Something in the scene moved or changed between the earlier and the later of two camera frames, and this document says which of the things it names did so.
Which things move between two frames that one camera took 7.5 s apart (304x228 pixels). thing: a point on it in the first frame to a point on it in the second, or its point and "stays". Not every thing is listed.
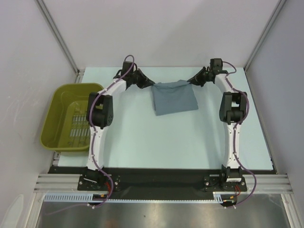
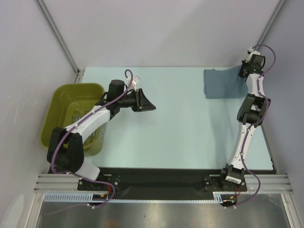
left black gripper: (145, 81) to (141, 103)
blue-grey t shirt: (173, 98) to (227, 83)
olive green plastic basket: (65, 128) stays
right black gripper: (197, 79) to (241, 73)
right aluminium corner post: (280, 4) stays
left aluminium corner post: (59, 34) stays
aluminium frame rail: (68, 183) stays
